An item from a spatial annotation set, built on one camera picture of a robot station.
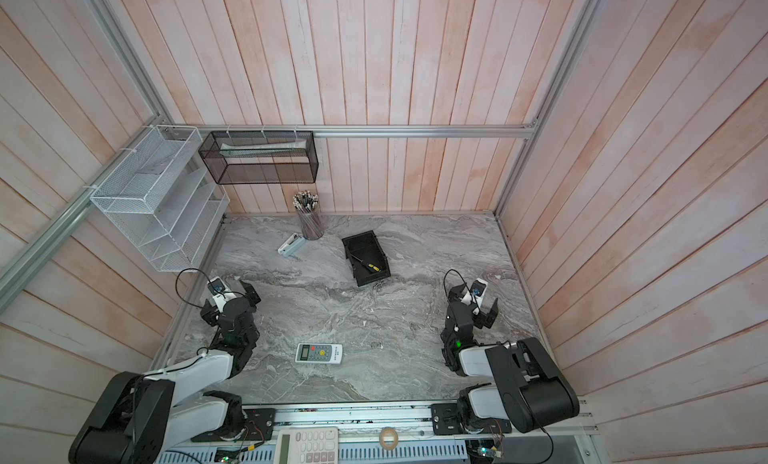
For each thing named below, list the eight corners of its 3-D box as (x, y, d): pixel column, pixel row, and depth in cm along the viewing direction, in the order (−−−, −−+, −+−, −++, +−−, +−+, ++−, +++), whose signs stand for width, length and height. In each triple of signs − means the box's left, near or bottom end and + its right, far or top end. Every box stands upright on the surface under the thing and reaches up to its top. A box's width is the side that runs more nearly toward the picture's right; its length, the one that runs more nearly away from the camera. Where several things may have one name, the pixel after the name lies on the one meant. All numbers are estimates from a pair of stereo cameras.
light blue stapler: (280, 253, 111) (278, 248, 108) (296, 237, 116) (294, 232, 113) (288, 258, 109) (286, 253, 107) (304, 242, 114) (303, 236, 112)
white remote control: (294, 363, 85) (292, 360, 83) (297, 346, 88) (296, 343, 86) (341, 363, 85) (341, 360, 83) (343, 346, 88) (342, 343, 86)
